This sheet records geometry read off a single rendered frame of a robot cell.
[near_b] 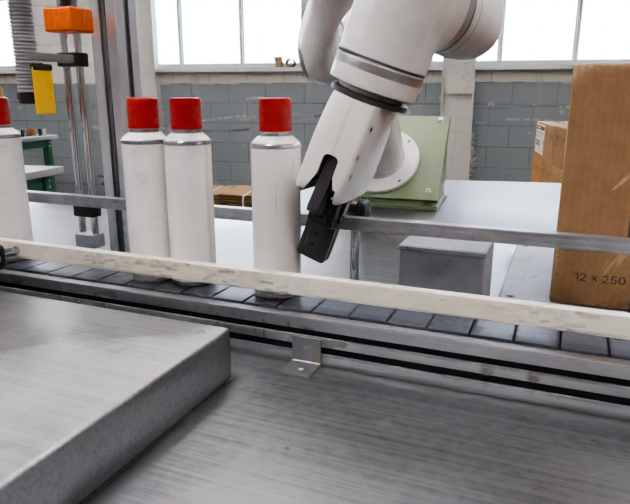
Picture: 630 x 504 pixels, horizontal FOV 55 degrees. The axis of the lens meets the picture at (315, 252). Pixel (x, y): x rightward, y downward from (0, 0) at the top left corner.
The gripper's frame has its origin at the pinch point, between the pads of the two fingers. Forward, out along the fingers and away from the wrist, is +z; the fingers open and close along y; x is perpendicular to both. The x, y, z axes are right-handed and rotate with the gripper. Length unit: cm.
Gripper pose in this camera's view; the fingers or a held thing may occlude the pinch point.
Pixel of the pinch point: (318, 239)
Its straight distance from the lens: 62.1
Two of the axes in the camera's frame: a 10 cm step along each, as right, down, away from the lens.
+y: -3.8, 2.3, -8.9
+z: -3.2, 8.8, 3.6
